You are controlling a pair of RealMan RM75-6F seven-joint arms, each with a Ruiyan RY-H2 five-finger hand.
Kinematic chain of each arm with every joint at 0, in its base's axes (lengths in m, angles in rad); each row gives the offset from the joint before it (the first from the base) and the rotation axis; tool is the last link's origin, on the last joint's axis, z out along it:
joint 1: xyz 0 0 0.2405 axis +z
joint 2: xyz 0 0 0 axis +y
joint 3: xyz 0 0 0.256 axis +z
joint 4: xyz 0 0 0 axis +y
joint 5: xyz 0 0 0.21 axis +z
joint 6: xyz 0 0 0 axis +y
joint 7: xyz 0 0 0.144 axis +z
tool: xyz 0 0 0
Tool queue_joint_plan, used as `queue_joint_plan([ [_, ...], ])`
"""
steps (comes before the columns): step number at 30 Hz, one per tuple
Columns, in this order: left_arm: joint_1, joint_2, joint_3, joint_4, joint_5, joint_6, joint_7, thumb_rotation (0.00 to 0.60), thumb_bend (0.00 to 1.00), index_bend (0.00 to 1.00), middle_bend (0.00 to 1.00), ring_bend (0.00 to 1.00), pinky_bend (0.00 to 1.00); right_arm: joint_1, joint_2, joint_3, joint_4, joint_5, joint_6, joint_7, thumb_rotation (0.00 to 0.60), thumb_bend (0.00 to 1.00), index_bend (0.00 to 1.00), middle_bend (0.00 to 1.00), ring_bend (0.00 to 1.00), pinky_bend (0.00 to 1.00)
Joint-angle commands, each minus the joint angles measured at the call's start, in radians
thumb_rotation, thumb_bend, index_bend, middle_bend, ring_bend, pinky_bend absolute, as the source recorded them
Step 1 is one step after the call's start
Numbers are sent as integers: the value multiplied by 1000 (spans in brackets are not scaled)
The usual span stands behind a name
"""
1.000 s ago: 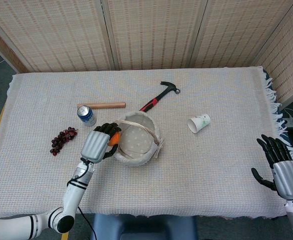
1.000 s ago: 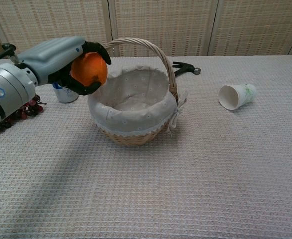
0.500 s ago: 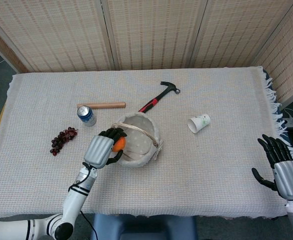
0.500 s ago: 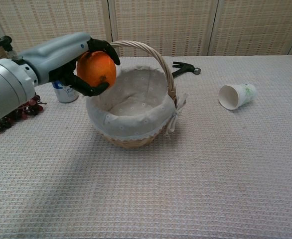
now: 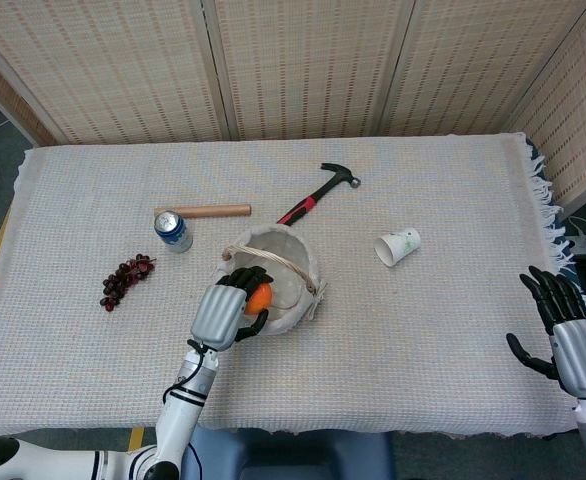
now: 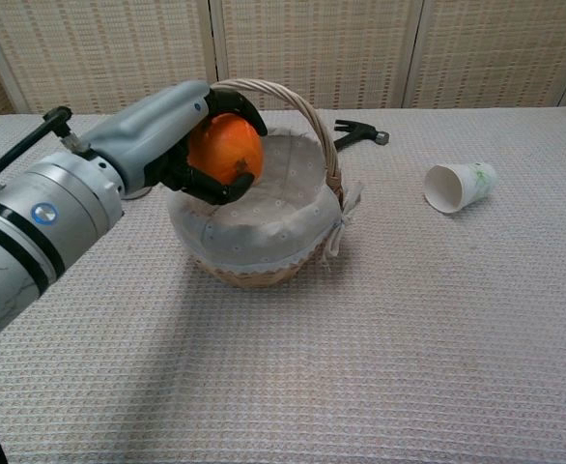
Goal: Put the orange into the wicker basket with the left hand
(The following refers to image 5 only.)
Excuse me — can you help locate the wooden rolling pin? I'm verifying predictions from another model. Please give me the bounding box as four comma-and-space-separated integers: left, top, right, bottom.
153, 202, 252, 220

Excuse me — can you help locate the orange fruit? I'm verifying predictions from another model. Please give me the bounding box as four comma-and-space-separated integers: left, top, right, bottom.
244, 282, 274, 316

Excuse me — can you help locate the fabric lined basket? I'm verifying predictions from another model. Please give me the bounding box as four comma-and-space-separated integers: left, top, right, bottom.
212, 223, 328, 335

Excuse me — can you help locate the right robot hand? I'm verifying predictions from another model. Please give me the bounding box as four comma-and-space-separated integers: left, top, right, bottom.
505, 265, 586, 400

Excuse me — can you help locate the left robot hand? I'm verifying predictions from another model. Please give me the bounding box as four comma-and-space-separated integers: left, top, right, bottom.
187, 266, 275, 352

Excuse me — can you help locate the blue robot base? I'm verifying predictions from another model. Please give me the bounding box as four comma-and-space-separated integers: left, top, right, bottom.
181, 428, 396, 480

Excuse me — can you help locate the red black claw hammer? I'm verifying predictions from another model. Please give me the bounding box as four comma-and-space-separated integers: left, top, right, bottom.
276, 162, 363, 226

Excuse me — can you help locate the bamboo folding screen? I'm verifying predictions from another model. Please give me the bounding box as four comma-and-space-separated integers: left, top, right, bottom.
0, 0, 586, 209

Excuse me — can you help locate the blue soda can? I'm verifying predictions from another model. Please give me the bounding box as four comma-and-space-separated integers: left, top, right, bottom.
153, 210, 194, 254

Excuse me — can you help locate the dark red grape bunch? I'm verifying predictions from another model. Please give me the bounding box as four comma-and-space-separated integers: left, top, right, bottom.
99, 253, 157, 314

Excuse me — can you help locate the white woven tablecloth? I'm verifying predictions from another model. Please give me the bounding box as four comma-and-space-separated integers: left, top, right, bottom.
0, 131, 586, 437

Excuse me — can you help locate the white paper cup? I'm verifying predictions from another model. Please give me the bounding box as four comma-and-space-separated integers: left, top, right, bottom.
373, 227, 421, 269

